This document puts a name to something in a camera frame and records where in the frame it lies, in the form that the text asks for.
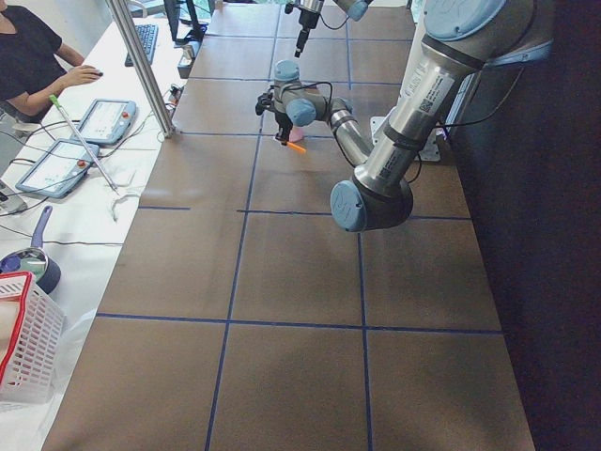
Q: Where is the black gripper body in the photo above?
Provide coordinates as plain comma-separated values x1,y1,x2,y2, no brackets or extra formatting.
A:
274,112,293,132
299,8,320,31

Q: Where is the orange highlighter pen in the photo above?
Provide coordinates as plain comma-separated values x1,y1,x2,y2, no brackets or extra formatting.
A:
281,141,306,154

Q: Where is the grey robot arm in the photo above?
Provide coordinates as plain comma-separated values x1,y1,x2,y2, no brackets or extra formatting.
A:
285,0,371,58
255,0,555,232

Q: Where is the pink mesh pen holder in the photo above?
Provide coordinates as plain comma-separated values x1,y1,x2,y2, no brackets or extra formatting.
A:
288,126,304,143

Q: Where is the black monitor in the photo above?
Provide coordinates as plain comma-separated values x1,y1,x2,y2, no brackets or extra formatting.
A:
163,0,211,46

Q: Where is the black keyboard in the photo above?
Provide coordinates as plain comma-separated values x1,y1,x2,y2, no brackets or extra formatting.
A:
135,23,159,65

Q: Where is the upper teach pendant tablet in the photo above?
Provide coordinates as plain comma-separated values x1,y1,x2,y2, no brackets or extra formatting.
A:
76,99,137,146

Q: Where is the teach pendant tablet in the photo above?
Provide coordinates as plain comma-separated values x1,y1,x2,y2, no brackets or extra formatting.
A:
16,139,100,198
76,99,137,146

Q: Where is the lower teach pendant tablet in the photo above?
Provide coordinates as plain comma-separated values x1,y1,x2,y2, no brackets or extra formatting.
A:
16,139,100,198

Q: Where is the person in black shirt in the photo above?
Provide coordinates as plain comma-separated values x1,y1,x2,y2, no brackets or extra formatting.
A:
1,2,103,122

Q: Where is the white red plastic basket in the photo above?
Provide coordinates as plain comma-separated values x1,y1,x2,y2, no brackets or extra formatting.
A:
1,272,65,411

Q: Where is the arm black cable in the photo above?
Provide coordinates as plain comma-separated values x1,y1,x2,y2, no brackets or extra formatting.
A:
290,81,499,184

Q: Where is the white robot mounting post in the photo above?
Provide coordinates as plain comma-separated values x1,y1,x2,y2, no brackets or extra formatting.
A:
371,1,441,163

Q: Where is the aluminium frame post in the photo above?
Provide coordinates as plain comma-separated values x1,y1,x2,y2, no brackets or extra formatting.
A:
106,0,175,138

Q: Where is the blue handled saucepan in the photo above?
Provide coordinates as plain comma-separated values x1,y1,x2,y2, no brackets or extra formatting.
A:
1,206,61,294

